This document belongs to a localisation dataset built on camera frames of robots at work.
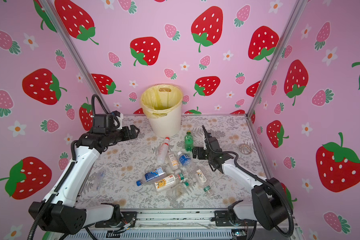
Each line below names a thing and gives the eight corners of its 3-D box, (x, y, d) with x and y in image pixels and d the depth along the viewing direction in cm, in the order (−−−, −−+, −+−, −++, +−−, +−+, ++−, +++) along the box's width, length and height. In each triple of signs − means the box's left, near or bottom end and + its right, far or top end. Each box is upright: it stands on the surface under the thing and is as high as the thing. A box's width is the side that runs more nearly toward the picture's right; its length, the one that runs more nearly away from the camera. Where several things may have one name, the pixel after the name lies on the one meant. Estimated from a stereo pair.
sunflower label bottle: (157, 193, 83) (156, 190, 79) (155, 186, 86) (153, 182, 81) (179, 183, 87) (178, 180, 82) (176, 177, 90) (175, 173, 85)
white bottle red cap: (157, 163, 95) (156, 160, 92) (164, 139, 108) (163, 136, 104) (165, 164, 95) (164, 161, 91) (171, 140, 107) (170, 136, 104)
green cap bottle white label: (205, 194, 83) (206, 191, 79) (194, 174, 90) (195, 171, 86) (210, 191, 84) (211, 188, 80) (200, 172, 91) (200, 168, 87)
